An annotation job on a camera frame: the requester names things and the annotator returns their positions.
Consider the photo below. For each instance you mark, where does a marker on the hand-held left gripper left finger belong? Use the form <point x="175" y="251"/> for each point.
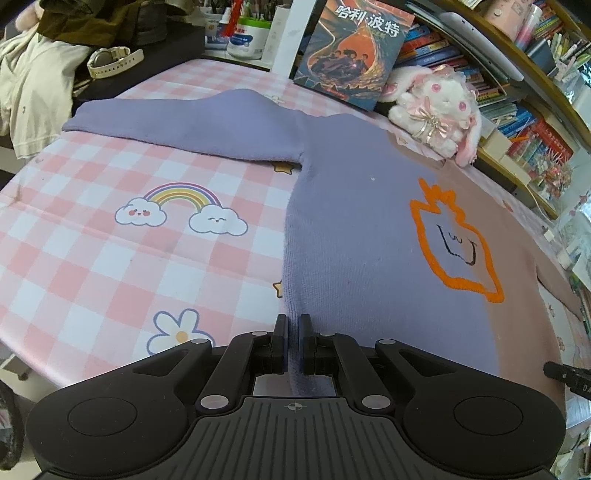
<point x="282" y="344"/>

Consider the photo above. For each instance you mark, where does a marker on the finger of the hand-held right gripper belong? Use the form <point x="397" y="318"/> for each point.
<point x="554" y="370"/>

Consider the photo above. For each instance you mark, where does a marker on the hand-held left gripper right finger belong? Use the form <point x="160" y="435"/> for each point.
<point x="304" y="344"/>

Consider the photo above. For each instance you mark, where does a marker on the purple and pink sweater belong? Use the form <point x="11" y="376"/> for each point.
<point x="360" y="221"/>

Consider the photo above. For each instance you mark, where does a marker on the wooden bookshelf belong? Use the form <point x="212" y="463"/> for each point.
<point x="512" y="177"/>

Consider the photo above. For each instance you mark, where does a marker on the cream cardboard box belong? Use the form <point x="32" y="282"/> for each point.
<point x="496" y="145"/>

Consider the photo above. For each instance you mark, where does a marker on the pink checked cartoon tablecloth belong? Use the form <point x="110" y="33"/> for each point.
<point x="69" y="230"/>

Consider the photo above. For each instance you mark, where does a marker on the row of colourful books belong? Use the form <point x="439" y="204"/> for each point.
<point x="521" y="124"/>

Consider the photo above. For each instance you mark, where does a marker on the white pink plush bunny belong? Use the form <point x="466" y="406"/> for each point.
<point x="438" y="106"/>

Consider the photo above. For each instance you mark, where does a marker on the fantasy novel book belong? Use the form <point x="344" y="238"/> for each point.
<point x="351" y="50"/>

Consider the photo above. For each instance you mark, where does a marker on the white jar with green lid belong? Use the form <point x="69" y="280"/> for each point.
<point x="247" y="39"/>

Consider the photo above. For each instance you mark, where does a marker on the white carton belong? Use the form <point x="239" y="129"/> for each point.
<point x="277" y="32"/>

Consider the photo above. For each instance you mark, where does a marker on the black box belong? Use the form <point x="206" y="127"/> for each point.
<point x="175" y="46"/>

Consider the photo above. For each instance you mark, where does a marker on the white wrist watch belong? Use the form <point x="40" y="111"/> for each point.
<point x="113" y="60"/>

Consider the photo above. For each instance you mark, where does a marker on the red tassel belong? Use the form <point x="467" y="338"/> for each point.
<point x="236" y="14"/>

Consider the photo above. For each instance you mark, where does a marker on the grey tablet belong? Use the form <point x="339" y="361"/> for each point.
<point x="471" y="37"/>

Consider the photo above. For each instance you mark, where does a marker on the white garment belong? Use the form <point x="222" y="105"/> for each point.
<point x="37" y="87"/>

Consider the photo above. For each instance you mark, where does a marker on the pink box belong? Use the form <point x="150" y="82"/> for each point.
<point x="505" y="16"/>

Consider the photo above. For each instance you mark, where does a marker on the olive green jacket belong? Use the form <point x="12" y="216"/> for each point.
<point x="83" y="18"/>

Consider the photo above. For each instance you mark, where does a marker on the white shelf post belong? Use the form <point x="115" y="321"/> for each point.
<point x="291" y="32"/>

